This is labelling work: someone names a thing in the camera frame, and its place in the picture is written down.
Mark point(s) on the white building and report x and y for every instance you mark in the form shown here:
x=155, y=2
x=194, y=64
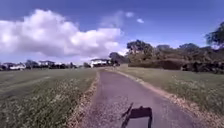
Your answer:
x=99, y=62

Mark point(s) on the grey asphalt path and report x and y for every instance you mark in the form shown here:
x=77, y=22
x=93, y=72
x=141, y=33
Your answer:
x=116, y=93

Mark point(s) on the row of green trees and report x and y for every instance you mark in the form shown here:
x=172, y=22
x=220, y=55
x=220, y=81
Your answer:
x=173, y=56

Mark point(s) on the green grass field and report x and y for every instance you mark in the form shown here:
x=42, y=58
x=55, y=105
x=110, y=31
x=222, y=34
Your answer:
x=43, y=93

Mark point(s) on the green grass strip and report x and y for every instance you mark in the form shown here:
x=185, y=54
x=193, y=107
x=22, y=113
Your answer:
x=193, y=86

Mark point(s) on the row of distant houses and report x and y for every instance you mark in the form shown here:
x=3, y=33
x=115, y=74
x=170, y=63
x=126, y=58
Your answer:
x=18, y=66

